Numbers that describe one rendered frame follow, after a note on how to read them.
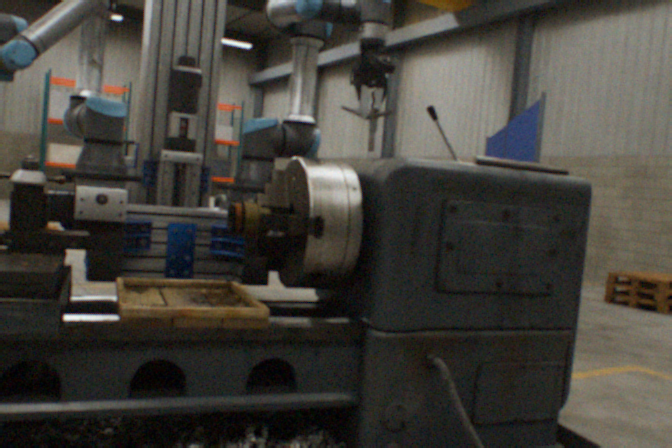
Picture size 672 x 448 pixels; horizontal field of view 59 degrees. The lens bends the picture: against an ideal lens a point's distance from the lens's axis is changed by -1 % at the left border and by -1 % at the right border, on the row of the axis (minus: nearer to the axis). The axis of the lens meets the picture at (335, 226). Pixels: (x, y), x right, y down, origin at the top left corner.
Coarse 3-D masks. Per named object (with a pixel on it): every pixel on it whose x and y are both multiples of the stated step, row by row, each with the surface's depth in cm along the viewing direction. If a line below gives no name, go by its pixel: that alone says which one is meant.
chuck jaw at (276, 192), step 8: (272, 176) 146; (280, 176) 147; (264, 184) 144; (272, 184) 145; (280, 184) 146; (264, 192) 144; (272, 192) 144; (280, 192) 144; (288, 192) 145; (264, 200) 142; (272, 200) 143; (280, 200) 143; (288, 200) 144; (272, 208) 143; (280, 208) 144; (288, 208) 144
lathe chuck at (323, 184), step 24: (288, 168) 147; (312, 168) 136; (336, 168) 139; (312, 192) 131; (336, 192) 133; (312, 216) 129; (336, 216) 131; (312, 240) 130; (336, 240) 132; (288, 264) 142; (312, 264) 132; (336, 264) 134; (312, 288) 142
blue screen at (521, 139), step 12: (528, 108) 651; (540, 108) 585; (516, 120) 722; (528, 120) 646; (540, 120) 586; (504, 132) 808; (516, 132) 714; (528, 132) 640; (540, 132) 586; (492, 144) 917; (504, 144) 788; (516, 144) 707; (528, 144) 634; (540, 144) 587; (492, 156) 905; (504, 156) 787; (516, 156) 699; (528, 156) 628
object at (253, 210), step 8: (256, 200) 140; (232, 208) 136; (240, 208) 137; (248, 208) 137; (256, 208) 138; (264, 208) 140; (232, 216) 135; (240, 216) 136; (248, 216) 136; (256, 216) 137; (232, 224) 136; (240, 224) 136; (248, 224) 136; (256, 224) 137; (232, 232) 137; (240, 232) 138; (248, 232) 137; (256, 232) 138; (264, 232) 140
